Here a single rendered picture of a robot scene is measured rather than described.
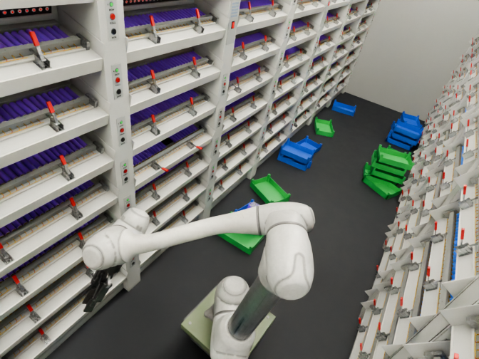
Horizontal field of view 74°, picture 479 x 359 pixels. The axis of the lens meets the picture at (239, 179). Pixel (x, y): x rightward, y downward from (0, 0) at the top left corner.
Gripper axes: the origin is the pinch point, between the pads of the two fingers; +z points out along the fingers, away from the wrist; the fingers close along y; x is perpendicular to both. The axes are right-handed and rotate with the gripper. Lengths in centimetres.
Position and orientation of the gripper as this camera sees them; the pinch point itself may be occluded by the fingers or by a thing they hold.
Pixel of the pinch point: (90, 300)
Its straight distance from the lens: 140.8
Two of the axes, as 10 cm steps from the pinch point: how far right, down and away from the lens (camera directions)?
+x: -7.1, -3.0, -6.4
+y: -4.8, -4.6, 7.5
